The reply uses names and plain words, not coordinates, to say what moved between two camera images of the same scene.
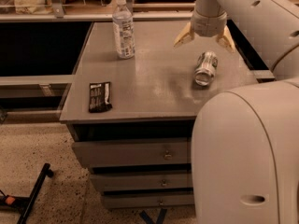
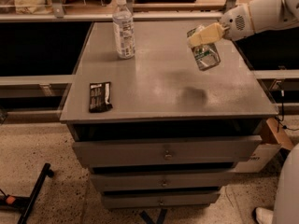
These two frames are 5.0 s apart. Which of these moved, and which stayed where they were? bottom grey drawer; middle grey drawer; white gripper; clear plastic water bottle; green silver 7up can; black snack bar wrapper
Moved: white gripper; green silver 7up can
Stayed: bottom grey drawer; black snack bar wrapper; clear plastic water bottle; middle grey drawer
